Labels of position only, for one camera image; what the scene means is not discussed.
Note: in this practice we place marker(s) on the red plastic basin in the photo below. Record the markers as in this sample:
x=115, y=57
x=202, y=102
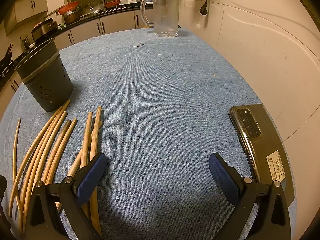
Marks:
x=68, y=7

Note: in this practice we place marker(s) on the pink item on appliance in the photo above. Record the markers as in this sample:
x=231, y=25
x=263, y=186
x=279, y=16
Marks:
x=38, y=25

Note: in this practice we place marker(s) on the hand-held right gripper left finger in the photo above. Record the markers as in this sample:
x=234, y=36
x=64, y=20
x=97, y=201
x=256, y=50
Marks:
x=92, y=177

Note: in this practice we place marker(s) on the blue table cloth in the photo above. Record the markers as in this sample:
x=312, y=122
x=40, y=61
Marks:
x=160, y=105

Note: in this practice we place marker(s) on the steel kitchen appliance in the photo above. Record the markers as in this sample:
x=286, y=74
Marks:
x=42, y=30

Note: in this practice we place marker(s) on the black smartphone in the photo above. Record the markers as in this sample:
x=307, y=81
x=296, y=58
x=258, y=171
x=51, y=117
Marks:
x=262, y=140

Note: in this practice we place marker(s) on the red bowl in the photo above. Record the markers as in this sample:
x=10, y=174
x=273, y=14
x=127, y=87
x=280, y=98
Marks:
x=112, y=4

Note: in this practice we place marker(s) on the metal stock pot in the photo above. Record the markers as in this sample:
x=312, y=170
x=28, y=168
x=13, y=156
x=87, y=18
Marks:
x=71, y=17

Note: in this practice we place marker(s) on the glass pot lid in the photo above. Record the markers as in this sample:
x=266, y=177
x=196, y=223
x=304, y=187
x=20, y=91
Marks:
x=91, y=8

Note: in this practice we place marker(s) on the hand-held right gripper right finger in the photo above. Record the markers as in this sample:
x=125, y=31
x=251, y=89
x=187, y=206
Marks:
x=223, y=177

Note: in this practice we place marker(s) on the white upper kitchen cabinets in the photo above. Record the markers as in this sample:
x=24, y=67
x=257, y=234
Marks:
x=25, y=7

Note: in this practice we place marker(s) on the dark grey utensil holder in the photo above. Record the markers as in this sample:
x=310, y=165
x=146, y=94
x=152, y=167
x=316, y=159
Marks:
x=47, y=80

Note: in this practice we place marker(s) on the black kitchen countertop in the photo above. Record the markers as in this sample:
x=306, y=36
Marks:
x=120, y=10

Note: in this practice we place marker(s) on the small metal clip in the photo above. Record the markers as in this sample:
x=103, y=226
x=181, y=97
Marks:
x=138, y=46

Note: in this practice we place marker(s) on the gas stove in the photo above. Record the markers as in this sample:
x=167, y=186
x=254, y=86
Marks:
x=5, y=71

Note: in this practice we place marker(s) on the clear glass mug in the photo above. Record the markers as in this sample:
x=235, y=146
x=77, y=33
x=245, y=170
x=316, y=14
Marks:
x=165, y=15

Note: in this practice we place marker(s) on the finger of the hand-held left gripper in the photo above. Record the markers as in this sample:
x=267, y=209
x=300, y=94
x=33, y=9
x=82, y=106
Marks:
x=3, y=186

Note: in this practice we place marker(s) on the sink faucet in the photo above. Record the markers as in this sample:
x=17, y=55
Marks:
x=102, y=3

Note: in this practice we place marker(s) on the white kitchen cabinets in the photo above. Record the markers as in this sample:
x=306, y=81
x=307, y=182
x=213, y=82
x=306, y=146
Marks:
x=117, y=22
x=25, y=7

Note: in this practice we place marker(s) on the metal kettle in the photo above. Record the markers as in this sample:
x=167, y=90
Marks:
x=25, y=43

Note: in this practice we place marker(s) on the bunch of wooden chopsticks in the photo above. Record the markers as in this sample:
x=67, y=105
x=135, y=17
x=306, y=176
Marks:
x=96, y=132

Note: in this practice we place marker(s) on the green vegetables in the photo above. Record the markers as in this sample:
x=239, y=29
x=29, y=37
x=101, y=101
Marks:
x=79, y=8

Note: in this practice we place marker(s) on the white lower kitchen cabinets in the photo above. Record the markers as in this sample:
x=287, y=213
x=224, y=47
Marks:
x=117, y=22

